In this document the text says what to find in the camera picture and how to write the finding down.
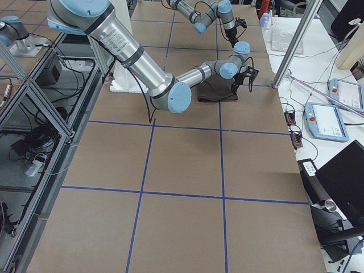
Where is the red cylinder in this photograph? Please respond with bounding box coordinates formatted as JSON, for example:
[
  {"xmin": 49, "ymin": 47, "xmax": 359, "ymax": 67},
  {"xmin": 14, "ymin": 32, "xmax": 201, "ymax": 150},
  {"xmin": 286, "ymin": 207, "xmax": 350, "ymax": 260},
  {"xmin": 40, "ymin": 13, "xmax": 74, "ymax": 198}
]
[{"xmin": 258, "ymin": 0, "xmax": 271, "ymax": 18}]

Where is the white metal base plate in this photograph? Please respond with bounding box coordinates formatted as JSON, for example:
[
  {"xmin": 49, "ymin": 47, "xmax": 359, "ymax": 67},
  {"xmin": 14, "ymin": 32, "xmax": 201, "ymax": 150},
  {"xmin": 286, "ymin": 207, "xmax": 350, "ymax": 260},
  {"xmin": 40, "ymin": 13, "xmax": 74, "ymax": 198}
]
[{"xmin": 110, "ymin": 61, "xmax": 147, "ymax": 93}]

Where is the black monitor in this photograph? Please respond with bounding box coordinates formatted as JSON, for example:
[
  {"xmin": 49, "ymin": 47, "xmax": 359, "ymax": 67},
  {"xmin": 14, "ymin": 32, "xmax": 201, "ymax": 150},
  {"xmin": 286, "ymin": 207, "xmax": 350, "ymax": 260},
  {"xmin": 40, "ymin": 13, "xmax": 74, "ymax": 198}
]
[{"xmin": 316, "ymin": 140, "xmax": 363, "ymax": 226}]

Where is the blue teach pendant far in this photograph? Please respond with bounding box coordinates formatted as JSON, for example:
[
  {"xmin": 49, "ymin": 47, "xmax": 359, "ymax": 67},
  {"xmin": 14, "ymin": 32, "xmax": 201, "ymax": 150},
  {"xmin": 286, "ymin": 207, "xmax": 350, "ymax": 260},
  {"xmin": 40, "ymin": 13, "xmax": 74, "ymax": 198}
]
[{"xmin": 329, "ymin": 78, "xmax": 363, "ymax": 112}]

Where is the blue teach pendant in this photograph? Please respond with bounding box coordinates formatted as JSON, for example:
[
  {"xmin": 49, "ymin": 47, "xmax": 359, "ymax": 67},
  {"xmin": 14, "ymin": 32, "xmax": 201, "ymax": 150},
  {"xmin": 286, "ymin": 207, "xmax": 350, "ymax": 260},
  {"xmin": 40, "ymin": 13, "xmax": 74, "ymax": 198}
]
[
  {"xmin": 304, "ymin": 102, "xmax": 349, "ymax": 142},
  {"xmin": 329, "ymin": 78, "xmax": 363, "ymax": 112}
]

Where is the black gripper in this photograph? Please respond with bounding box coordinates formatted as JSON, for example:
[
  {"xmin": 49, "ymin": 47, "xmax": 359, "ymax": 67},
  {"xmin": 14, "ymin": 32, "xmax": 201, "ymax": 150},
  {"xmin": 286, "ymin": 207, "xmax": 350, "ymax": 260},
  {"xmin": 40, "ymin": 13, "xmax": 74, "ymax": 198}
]
[
  {"xmin": 231, "ymin": 65, "xmax": 249, "ymax": 95},
  {"xmin": 224, "ymin": 27, "xmax": 238, "ymax": 47}
]

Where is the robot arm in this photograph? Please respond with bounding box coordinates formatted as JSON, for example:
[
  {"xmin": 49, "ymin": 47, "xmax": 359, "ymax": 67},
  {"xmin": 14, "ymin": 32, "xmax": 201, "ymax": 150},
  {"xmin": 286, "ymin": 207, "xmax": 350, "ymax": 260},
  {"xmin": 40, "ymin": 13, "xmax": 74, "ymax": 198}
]
[
  {"xmin": 47, "ymin": 0, "xmax": 250, "ymax": 113},
  {"xmin": 166, "ymin": 1, "xmax": 243, "ymax": 47}
]

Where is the blue teach pendant near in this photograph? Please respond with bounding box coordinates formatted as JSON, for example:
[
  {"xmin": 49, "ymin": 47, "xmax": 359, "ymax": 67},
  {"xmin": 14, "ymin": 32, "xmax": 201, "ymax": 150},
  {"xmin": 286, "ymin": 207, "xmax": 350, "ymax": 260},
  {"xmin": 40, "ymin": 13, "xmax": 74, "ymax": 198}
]
[{"xmin": 304, "ymin": 102, "xmax": 349, "ymax": 142}]

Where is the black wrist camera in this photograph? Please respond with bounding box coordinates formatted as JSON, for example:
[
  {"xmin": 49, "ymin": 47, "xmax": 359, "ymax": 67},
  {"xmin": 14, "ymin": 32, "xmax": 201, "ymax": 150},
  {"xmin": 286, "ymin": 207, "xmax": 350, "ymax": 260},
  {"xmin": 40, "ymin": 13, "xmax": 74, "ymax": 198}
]
[
  {"xmin": 245, "ymin": 66, "xmax": 259, "ymax": 85},
  {"xmin": 235, "ymin": 18, "xmax": 247, "ymax": 29}
]

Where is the black box with label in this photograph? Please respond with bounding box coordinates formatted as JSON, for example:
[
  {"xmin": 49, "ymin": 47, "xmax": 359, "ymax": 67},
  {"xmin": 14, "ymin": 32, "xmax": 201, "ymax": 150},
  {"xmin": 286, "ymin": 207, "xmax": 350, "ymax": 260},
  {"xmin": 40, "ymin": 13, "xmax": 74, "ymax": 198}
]
[{"xmin": 297, "ymin": 159, "xmax": 330, "ymax": 205}]

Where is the aluminium profile post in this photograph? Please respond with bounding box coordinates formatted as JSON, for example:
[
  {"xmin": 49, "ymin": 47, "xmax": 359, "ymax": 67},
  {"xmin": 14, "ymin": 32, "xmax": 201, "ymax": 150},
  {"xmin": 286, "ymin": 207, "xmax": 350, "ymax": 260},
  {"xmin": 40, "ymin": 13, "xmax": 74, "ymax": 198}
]
[{"xmin": 272, "ymin": 0, "xmax": 322, "ymax": 89}]

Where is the brown paper table cover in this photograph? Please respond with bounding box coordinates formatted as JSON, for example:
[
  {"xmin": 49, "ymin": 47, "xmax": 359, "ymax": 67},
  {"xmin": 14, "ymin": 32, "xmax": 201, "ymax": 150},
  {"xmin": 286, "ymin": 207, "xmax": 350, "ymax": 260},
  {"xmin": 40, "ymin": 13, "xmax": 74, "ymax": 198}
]
[{"xmin": 27, "ymin": 5, "xmax": 326, "ymax": 272}]

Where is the dark brown t-shirt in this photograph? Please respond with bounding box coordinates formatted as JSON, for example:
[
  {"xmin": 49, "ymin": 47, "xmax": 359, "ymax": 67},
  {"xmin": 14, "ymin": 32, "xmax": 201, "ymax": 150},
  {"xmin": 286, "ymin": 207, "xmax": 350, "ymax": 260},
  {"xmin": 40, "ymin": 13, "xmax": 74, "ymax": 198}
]
[{"xmin": 196, "ymin": 75, "xmax": 238, "ymax": 103}]

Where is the reacher grabber stick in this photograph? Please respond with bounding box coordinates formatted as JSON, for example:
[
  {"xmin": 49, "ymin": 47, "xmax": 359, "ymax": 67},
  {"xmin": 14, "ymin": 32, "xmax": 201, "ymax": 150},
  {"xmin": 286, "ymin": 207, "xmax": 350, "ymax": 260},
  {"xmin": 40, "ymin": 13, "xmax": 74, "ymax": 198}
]
[{"xmin": 283, "ymin": 71, "xmax": 364, "ymax": 118}]

